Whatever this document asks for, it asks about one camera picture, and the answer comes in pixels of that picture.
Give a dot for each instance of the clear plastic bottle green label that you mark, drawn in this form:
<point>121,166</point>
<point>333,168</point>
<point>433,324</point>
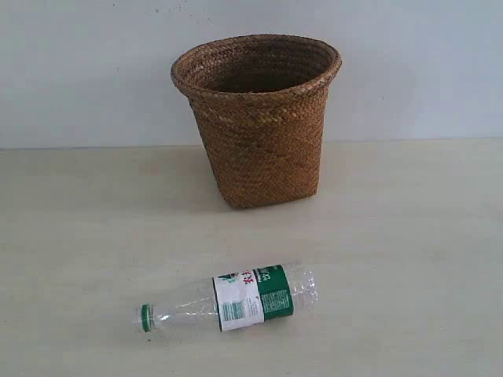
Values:
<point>231,301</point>

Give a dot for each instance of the brown woven wicker basket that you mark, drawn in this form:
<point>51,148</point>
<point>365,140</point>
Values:
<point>259,103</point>

